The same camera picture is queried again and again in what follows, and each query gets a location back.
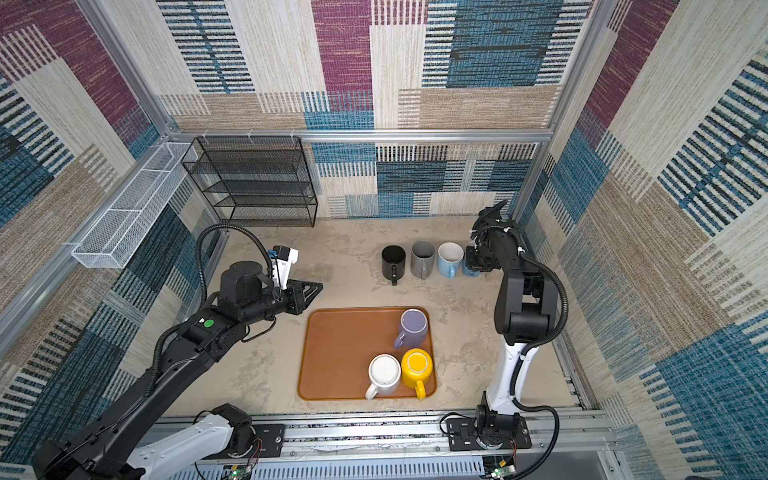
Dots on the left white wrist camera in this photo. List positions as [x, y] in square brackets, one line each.
[282, 259]

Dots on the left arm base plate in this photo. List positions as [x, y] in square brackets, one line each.
[264, 441]

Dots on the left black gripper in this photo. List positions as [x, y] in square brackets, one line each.
[296, 295]

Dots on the black mug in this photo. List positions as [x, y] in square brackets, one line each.
[393, 263]

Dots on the yellow mug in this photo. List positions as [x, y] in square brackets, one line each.
[416, 370]

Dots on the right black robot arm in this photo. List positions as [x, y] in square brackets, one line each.
[525, 317]

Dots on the white mug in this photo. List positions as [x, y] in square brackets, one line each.
[384, 373]

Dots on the brown plastic tray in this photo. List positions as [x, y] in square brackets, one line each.
[340, 344]

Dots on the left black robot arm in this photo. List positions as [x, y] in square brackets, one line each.
[108, 447]

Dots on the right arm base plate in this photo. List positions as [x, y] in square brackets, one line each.
[509, 432]

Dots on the light blue mug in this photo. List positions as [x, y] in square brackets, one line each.
[449, 258]

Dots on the white wire mesh basket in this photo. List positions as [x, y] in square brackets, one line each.
[114, 238]

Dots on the grey mug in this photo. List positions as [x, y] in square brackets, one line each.
[422, 259]

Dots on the black wire shelf rack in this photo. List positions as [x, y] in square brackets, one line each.
[254, 181]

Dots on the purple mug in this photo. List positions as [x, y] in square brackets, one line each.
[413, 329]

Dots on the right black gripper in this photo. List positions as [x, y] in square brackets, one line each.
[474, 264]

